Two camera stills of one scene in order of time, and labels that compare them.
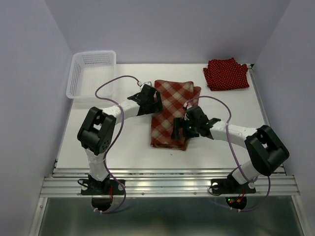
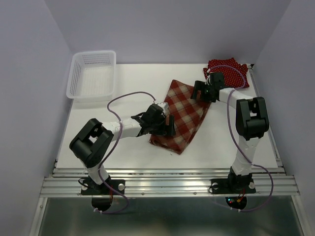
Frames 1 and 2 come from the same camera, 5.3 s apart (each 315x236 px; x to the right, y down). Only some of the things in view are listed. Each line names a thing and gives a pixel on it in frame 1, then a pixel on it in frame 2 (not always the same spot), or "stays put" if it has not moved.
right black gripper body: (191, 129) -> (206, 93)
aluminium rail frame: (151, 183) stays put
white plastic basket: (89, 70) stays put
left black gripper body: (152, 108) -> (157, 126)
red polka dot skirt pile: (222, 74) stays put
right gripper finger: (178, 122) -> (198, 85)
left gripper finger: (159, 105) -> (170, 130)
